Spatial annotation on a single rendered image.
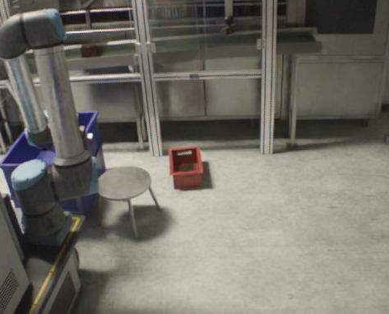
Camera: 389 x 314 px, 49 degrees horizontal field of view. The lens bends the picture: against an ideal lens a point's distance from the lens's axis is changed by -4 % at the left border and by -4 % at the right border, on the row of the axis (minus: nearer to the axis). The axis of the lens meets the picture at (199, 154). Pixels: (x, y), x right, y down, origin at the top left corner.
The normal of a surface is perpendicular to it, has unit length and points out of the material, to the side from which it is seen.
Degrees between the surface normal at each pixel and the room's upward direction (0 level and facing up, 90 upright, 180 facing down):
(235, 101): 90
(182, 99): 90
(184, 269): 0
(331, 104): 90
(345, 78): 90
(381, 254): 0
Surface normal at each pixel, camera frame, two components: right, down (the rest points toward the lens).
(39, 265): -0.05, -0.85
